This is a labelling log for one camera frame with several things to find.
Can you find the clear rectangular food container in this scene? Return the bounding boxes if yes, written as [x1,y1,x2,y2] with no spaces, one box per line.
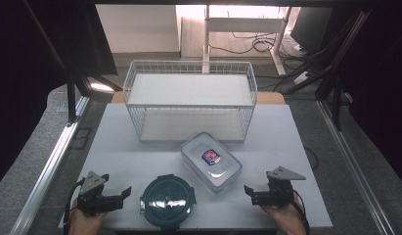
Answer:
[180,131,244,194]

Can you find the person's right hand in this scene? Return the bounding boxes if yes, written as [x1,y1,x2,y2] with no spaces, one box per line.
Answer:
[261,194,307,235]

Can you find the white power strip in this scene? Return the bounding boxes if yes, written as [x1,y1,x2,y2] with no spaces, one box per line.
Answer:
[291,70,310,85]

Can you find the white wire rack shelf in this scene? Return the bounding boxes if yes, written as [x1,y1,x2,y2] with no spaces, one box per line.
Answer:
[122,60,258,143]

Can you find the aluminium rail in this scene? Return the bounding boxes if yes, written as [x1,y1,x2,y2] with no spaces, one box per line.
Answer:
[9,96,91,235]
[316,99,394,235]

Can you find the black metal stand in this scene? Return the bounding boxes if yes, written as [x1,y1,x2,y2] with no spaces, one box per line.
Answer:
[282,9,374,132]
[65,69,123,127]

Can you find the black curtain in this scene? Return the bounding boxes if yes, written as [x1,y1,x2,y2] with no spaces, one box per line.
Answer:
[332,0,402,190]
[0,0,118,191]

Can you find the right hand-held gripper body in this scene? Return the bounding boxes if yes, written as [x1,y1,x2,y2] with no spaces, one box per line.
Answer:
[262,165,306,209]

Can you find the wooden table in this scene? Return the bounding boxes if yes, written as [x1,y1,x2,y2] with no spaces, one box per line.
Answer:
[110,91,287,106]

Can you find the person's left hand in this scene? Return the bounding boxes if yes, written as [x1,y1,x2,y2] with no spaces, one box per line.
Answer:
[68,199,107,235]

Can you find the white desk frame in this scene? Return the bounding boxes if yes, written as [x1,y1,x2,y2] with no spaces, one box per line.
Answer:
[175,4,293,76]

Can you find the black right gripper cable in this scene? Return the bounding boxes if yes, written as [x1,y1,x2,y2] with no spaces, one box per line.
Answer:
[290,190,311,235]

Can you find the round dark teal lid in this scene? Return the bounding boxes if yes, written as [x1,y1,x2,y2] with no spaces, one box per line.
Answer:
[139,173,198,231]

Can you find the thin black cable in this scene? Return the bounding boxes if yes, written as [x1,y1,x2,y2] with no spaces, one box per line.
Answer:
[303,145,320,171]

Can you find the black floor cables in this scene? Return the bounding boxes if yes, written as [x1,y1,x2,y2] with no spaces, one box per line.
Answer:
[208,30,320,94]

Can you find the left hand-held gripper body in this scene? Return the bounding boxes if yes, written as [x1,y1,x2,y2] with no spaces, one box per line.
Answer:
[76,170,112,216]

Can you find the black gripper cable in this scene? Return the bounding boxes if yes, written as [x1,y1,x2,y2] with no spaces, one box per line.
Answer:
[290,190,311,235]
[63,177,86,235]

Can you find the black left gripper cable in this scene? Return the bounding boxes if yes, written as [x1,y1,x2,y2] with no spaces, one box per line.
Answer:
[63,177,86,235]

